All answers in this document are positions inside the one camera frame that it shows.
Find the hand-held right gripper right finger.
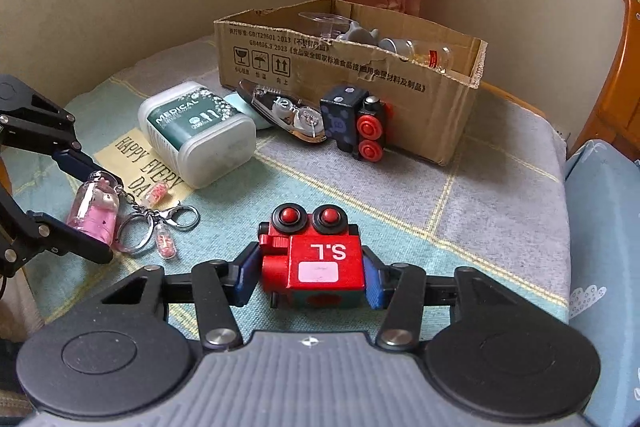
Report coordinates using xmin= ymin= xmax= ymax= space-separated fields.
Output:
xmin=361 ymin=246 xmax=556 ymax=351

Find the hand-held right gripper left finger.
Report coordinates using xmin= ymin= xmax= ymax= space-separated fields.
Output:
xmin=102 ymin=243 xmax=264 ymax=351

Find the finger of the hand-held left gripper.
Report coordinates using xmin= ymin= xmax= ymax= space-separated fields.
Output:
xmin=0 ymin=74 xmax=124 ymax=195
xmin=0 ymin=184 xmax=115 ymax=279

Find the pink bottle keychain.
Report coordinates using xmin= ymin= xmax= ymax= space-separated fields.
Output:
xmin=66 ymin=171 xmax=201 ymax=261

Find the red toy train car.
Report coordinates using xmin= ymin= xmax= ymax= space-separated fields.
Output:
xmin=257 ymin=204 xmax=369 ymax=311

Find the cardboard box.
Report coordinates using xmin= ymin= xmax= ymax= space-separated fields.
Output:
xmin=214 ymin=0 xmax=488 ymax=166

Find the silver-capped capsule bottle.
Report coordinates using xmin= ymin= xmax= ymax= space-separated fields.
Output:
xmin=379 ymin=37 xmax=455 ymax=74

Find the grey rubber toy figure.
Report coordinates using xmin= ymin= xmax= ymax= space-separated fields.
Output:
xmin=334 ymin=21 xmax=382 ymax=46

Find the clear square suction-cup container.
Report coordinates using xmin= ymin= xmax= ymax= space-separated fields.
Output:
xmin=298 ymin=11 xmax=352 ymax=42

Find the white green-labelled swab box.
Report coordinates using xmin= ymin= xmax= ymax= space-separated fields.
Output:
xmin=138 ymin=81 xmax=257 ymax=189

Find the black toy train car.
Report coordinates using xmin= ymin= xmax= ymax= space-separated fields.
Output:
xmin=319 ymin=85 xmax=394 ymax=162

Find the mint green oval case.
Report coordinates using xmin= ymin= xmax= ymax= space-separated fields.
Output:
xmin=222 ymin=91 xmax=274 ymax=130

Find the correction tape dispenser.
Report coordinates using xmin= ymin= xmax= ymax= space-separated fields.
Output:
xmin=237 ymin=79 xmax=329 ymax=144

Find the wooden table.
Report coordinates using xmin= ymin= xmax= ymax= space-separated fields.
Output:
xmin=477 ymin=79 xmax=550 ymax=118

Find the light blue pillow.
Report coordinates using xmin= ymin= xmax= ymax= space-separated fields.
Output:
xmin=564 ymin=139 xmax=640 ymax=427

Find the wooden bed headboard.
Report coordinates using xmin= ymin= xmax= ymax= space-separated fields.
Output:
xmin=567 ymin=0 xmax=640 ymax=168

